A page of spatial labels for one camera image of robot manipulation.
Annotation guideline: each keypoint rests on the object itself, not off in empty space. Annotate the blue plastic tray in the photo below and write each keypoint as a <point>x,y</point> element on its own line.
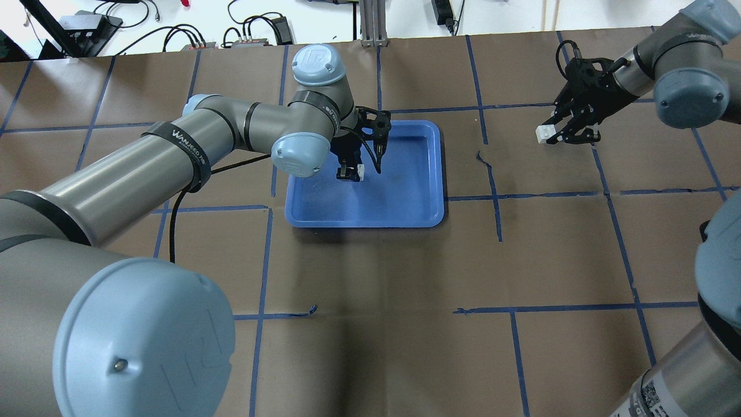
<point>408,193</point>

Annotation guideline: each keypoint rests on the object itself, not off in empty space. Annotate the aluminium frame post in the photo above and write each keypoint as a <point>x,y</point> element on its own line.
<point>373,23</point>

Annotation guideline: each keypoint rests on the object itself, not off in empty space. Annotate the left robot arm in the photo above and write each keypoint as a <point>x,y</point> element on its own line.
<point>89,332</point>

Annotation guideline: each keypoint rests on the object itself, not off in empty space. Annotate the black power adapter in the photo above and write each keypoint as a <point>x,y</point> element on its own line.
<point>443,12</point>

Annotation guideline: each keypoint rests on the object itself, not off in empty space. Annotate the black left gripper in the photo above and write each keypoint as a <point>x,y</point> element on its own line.
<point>345,152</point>

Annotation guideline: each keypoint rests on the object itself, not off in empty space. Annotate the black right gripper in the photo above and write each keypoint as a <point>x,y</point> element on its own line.
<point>600,78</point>

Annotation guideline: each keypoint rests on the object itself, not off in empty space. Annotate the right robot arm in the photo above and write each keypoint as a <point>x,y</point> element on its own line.
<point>641,114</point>

